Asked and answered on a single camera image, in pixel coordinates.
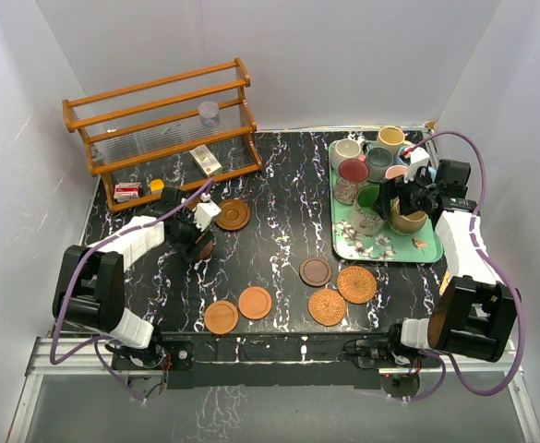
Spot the white green small box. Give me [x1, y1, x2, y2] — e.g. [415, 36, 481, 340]
[190, 144, 222, 177]

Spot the pink halloween mug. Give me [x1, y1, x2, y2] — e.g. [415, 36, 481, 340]
[333, 159, 369, 205]

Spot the dark walnut coaster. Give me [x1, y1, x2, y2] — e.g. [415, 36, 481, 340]
[299, 257, 332, 287]
[198, 241, 214, 260]

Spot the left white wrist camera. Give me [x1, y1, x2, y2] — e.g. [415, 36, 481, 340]
[193, 193, 222, 232]

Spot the clear plastic cup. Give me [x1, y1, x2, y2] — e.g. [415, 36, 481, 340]
[198, 101, 220, 127]

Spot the green floral tray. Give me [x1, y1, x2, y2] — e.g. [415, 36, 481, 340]
[329, 141, 443, 263]

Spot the red white small box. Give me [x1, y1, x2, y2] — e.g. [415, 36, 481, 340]
[114, 182, 141, 203]

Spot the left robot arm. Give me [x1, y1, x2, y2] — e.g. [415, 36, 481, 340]
[50, 181, 221, 368]

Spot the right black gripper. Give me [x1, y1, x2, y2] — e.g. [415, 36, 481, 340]
[370, 164, 438, 221]

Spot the green inside mug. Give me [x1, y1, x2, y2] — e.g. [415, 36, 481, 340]
[350, 185, 385, 237]

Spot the colourful card box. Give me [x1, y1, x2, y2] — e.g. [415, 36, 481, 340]
[439, 270, 451, 295]

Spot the grey mug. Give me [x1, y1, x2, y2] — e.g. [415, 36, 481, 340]
[365, 147, 393, 183]

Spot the orange wooden shelf rack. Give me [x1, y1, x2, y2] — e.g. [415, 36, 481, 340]
[62, 58, 262, 213]

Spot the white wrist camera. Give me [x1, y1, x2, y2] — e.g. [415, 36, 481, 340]
[193, 193, 222, 232]
[402, 147, 430, 183]

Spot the light wood coaster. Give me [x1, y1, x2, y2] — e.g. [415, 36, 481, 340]
[204, 301, 239, 335]
[238, 286, 272, 320]

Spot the white cream mug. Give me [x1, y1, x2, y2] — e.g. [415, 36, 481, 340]
[330, 137, 366, 171]

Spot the brown ringed wooden saucer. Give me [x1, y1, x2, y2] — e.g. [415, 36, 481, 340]
[215, 199, 250, 231]

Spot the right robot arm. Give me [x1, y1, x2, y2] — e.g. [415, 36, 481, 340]
[371, 159, 517, 366]

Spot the pale pink mug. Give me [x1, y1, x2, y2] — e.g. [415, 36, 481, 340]
[382, 165, 408, 183]

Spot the brown stoneware mug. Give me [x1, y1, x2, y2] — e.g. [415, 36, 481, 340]
[389, 198, 428, 235]

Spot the yellow mug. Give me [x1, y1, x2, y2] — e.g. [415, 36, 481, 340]
[375, 126, 406, 155]

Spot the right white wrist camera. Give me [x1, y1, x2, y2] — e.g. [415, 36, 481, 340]
[402, 147, 430, 183]

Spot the woven rattan coaster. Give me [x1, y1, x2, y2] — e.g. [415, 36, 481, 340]
[308, 289, 347, 327]
[337, 266, 377, 305]

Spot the blue mug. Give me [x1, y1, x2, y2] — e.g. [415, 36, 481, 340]
[395, 145, 430, 182]

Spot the yellow grey block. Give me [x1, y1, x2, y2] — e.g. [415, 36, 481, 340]
[150, 179, 165, 195]

